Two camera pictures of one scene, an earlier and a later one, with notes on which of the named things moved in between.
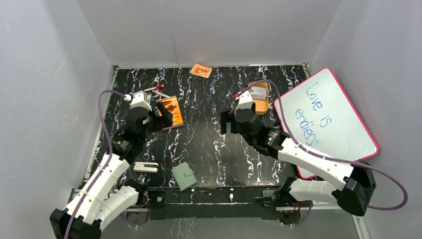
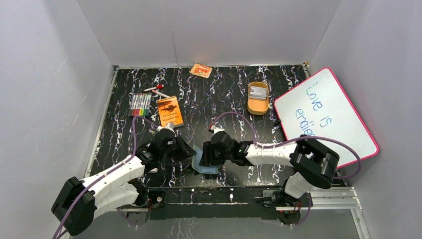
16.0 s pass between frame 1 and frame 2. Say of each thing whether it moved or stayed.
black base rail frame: stayed
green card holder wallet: moved
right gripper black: moved
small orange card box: stayed
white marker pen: stayed
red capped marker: stayed
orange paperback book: stayed
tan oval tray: stayed
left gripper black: moved
